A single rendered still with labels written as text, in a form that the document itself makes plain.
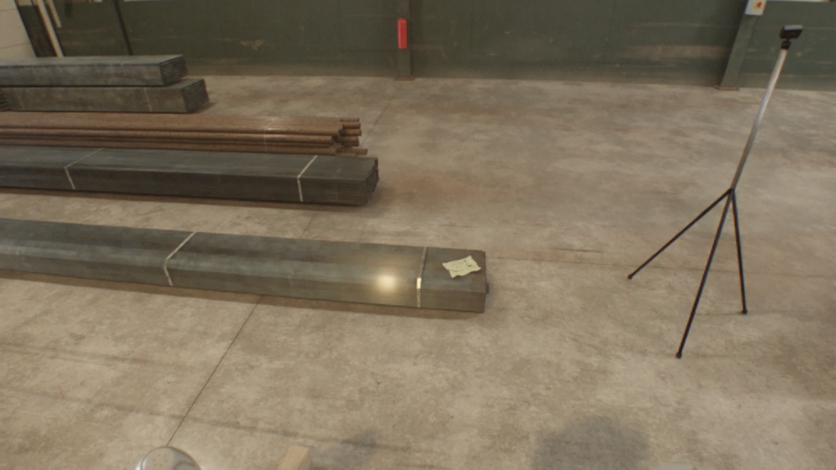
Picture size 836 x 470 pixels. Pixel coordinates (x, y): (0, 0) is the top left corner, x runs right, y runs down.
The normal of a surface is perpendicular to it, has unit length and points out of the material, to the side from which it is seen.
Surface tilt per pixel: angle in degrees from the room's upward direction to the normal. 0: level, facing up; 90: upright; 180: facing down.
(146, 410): 0
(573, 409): 0
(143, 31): 90
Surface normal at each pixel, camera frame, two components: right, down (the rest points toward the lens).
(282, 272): -0.10, -0.26
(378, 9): -0.12, 0.49
